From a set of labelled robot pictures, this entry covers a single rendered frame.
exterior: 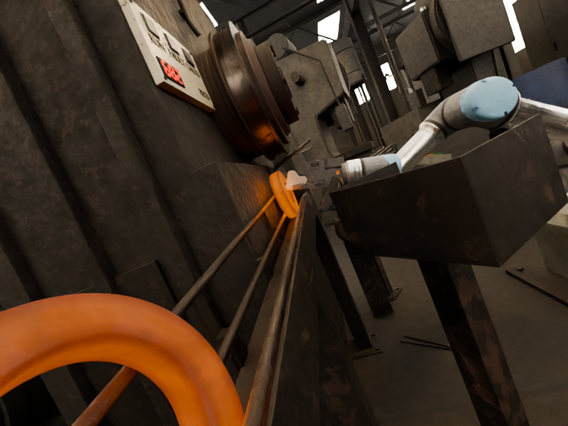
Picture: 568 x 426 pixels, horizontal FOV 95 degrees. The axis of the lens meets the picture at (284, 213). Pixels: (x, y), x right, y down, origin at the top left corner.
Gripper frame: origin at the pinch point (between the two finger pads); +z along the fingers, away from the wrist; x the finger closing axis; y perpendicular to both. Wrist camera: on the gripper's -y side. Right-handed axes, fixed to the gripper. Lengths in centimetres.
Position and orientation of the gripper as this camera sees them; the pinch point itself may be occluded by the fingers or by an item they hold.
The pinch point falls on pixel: (282, 188)
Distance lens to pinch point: 83.6
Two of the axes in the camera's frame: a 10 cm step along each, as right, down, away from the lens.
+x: -1.5, 1.7, -9.8
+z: -9.8, 1.2, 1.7
